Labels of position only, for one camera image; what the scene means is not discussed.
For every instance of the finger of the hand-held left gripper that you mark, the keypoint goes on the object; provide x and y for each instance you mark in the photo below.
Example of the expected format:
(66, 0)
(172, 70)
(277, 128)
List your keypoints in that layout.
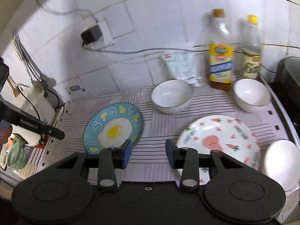
(55, 133)

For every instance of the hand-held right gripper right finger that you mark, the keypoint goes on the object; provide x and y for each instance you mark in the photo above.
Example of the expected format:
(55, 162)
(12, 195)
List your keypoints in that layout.
(170, 154)

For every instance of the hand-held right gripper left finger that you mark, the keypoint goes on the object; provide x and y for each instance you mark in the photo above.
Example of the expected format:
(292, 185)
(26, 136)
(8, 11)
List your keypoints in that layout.
(126, 153)

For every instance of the blue fried egg plate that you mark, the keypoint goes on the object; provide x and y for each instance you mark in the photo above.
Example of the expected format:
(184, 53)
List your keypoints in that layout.
(114, 131)

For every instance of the white dark-rimmed bowl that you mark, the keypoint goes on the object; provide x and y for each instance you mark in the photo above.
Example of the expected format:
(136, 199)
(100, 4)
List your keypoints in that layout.
(283, 161)
(171, 96)
(252, 93)

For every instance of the person's left hand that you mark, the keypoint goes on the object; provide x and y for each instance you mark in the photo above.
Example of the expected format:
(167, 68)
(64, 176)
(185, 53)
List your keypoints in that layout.
(4, 136)

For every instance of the white kitchen appliance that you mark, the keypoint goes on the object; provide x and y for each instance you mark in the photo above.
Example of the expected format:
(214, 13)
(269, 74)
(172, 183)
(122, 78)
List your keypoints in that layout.
(30, 103)

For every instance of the striped tablecloth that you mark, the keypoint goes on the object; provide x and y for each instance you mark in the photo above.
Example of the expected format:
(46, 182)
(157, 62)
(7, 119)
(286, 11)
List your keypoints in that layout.
(159, 126)

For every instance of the green colander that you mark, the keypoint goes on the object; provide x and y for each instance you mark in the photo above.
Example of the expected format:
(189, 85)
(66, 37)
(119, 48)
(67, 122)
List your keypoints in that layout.
(16, 155)

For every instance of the hanging metal utensil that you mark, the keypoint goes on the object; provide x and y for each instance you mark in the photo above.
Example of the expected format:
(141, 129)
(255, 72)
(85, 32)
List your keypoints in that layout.
(24, 56)

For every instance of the white plastic salt bag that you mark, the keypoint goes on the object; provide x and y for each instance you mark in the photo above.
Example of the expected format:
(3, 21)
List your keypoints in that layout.
(180, 65)

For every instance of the black power adapter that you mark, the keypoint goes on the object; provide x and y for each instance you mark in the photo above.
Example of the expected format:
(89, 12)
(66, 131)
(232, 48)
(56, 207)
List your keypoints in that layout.
(91, 35)

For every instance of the yellow label glass bottle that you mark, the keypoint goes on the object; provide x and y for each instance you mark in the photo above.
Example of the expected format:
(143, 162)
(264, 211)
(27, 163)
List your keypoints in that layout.
(220, 61)

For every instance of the steel-edged stove top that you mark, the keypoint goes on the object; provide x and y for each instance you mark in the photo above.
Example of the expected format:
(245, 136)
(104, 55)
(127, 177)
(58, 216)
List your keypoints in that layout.
(281, 112)

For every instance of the clear bottle with yellow cap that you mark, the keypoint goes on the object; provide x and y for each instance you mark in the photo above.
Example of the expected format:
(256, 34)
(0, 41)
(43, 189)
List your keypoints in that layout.
(252, 61)

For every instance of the black cooking pot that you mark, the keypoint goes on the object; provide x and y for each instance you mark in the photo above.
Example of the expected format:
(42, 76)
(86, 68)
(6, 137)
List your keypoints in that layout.
(289, 75)

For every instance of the small wall sticker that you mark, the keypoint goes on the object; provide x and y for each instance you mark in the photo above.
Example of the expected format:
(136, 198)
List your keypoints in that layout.
(75, 89)

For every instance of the white wall socket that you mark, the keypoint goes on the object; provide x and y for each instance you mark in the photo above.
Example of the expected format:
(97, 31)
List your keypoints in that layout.
(106, 36)

